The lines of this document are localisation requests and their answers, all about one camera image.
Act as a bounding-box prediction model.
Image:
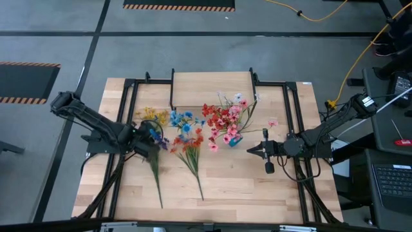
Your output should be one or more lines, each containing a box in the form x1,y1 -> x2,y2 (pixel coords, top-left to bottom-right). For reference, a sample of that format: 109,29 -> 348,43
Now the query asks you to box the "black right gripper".
247,128 -> 286,175

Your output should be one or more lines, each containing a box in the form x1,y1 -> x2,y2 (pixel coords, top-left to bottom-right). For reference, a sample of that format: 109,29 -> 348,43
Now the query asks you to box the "person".
370,12 -> 412,81

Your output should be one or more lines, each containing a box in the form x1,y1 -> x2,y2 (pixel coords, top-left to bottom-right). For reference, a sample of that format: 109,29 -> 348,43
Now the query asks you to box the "red artificial flower bunch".
201,102 -> 232,144

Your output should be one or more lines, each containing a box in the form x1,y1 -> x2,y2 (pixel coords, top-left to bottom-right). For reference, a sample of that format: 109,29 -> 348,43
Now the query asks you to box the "pink artificial flower bunch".
207,99 -> 279,153

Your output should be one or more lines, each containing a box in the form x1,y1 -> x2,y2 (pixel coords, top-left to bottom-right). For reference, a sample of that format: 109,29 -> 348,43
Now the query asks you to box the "black metal table frame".
72,71 -> 344,226

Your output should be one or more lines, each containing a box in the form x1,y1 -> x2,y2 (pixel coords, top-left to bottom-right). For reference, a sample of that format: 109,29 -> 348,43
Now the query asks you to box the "white rod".
336,86 -> 412,138

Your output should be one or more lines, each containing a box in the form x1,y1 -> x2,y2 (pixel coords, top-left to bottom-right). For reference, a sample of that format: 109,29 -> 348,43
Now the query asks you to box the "blue glass vase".
228,135 -> 244,148

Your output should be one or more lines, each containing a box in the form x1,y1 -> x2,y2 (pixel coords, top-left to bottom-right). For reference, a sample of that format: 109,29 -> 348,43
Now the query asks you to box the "orange artificial flower bunch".
169,128 -> 205,201

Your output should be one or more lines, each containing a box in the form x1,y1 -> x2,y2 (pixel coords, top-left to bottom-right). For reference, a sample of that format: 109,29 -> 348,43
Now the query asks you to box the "red handled pick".
390,118 -> 412,148

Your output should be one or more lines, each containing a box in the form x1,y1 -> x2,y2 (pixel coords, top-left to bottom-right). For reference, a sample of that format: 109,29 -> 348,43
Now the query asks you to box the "purple artificial flower bunch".
148,128 -> 171,209

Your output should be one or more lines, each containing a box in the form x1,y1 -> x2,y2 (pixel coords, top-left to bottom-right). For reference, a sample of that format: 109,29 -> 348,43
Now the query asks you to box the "wooden shelf with wire legs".
169,67 -> 258,112

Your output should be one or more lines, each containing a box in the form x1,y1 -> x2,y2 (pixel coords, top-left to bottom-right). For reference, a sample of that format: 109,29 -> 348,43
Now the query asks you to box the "black side desk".
362,66 -> 412,232

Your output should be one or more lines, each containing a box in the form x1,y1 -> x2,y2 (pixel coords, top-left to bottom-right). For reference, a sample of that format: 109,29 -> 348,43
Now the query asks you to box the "yellow cable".
265,0 -> 412,110

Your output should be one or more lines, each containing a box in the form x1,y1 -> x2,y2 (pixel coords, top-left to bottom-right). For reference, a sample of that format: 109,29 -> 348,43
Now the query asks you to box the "yellow artificial flower bunch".
135,106 -> 171,130

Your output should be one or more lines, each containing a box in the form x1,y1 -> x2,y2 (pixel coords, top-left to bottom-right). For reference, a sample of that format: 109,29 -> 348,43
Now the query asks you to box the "black stand foot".
0,140 -> 26,155

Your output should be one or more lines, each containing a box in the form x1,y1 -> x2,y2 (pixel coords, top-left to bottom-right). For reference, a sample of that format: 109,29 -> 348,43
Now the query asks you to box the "black hazard striped mat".
123,0 -> 236,13
0,61 -> 61,105

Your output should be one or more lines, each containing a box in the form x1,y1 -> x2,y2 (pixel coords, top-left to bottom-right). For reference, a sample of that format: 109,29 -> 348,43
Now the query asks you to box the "black box with label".
388,71 -> 412,109

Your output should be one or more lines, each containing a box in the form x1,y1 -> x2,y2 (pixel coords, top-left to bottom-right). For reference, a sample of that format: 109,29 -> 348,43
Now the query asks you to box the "silver aluminium bracket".
100,221 -> 138,232
279,224 -> 318,232

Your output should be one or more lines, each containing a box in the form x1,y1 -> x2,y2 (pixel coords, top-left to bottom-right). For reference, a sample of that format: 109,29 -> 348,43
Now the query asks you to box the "black keyboard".
371,163 -> 412,213

